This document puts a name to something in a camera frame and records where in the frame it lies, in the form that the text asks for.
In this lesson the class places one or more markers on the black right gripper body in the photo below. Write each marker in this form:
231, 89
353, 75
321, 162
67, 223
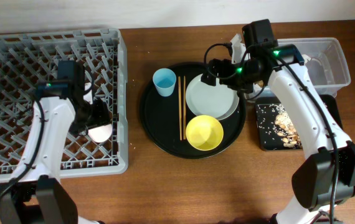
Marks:
243, 81

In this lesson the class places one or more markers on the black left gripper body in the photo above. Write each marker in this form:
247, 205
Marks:
92, 115

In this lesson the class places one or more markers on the pink plastic cup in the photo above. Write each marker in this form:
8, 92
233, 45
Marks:
101, 133

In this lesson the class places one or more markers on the food scraps rice and peanuts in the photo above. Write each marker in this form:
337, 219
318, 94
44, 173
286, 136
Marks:
289, 127

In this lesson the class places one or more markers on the yellow bowl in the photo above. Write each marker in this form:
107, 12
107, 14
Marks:
204, 133

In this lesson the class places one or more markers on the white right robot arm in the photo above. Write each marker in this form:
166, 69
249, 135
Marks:
327, 176

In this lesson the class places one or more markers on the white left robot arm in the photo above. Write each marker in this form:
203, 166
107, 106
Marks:
65, 105

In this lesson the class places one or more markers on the grey dishwasher rack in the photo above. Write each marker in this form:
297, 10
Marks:
28, 59

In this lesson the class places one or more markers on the pale green plate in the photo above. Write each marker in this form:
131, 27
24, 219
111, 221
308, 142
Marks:
217, 101

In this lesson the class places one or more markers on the left wooden chopstick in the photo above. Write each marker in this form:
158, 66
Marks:
180, 108

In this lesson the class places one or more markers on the wooden chopstick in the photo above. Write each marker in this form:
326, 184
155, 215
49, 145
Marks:
184, 107
180, 108

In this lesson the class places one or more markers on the black rectangular tray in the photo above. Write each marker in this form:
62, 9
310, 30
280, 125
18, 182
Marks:
272, 137

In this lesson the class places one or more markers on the round black tray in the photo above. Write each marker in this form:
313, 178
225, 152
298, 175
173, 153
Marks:
160, 120

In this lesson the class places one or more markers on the right wooden chopstick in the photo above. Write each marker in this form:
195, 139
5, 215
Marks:
184, 107

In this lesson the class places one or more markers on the blue plastic cup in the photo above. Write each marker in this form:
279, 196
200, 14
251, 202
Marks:
164, 80

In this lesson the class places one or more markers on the clear plastic bin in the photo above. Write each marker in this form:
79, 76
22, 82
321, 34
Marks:
325, 61

